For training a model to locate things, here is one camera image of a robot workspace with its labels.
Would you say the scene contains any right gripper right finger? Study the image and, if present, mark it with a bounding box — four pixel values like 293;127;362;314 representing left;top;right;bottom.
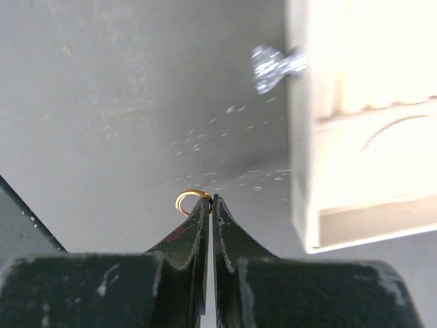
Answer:
212;196;423;327

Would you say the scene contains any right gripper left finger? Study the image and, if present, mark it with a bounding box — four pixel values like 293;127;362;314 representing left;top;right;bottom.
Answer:
1;197;209;327

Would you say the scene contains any gold ring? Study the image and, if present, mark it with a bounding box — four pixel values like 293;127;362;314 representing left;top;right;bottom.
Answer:
175;189;213;217

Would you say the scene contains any beige jewelry tray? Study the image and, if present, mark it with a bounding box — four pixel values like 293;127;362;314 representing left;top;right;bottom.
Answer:
285;1;436;254

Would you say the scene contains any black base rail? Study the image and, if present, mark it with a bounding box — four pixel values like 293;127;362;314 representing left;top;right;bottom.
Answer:
0;179;66;264

